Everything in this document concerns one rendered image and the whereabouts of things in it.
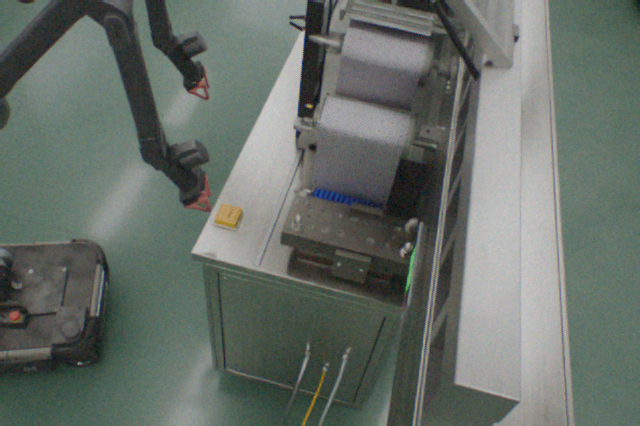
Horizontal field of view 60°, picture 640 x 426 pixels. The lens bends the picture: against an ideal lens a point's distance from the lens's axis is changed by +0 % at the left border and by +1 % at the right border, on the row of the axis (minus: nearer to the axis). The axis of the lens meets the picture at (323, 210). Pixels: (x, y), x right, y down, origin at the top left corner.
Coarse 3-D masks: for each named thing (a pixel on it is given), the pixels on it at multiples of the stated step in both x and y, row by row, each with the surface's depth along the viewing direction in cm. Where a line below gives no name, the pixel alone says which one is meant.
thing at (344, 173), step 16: (320, 160) 160; (336, 160) 159; (352, 160) 158; (368, 160) 156; (320, 176) 165; (336, 176) 164; (352, 176) 162; (368, 176) 161; (384, 176) 159; (336, 192) 169; (352, 192) 167; (368, 192) 166; (384, 192) 164
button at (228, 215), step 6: (222, 204) 175; (228, 204) 175; (222, 210) 173; (228, 210) 174; (234, 210) 174; (240, 210) 174; (216, 216) 172; (222, 216) 172; (228, 216) 172; (234, 216) 172; (240, 216) 175; (216, 222) 172; (222, 222) 171; (228, 222) 171; (234, 222) 171
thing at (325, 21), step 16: (320, 0) 161; (320, 16) 164; (304, 32) 169; (320, 32) 168; (304, 48) 173; (320, 48) 180; (304, 64) 178; (320, 64) 187; (304, 80) 182; (320, 80) 198; (304, 96) 187; (320, 96) 204; (304, 112) 192
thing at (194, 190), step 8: (200, 168) 154; (184, 176) 147; (192, 176) 149; (200, 176) 153; (176, 184) 149; (184, 184) 148; (192, 184) 150; (200, 184) 151; (184, 192) 151; (192, 192) 150; (200, 192) 149; (184, 200) 150
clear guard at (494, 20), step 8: (472, 0) 110; (480, 0) 113; (488, 0) 117; (496, 0) 121; (480, 8) 112; (488, 8) 115; (496, 8) 119; (488, 16) 113; (496, 16) 117; (496, 24) 115; (496, 32) 114
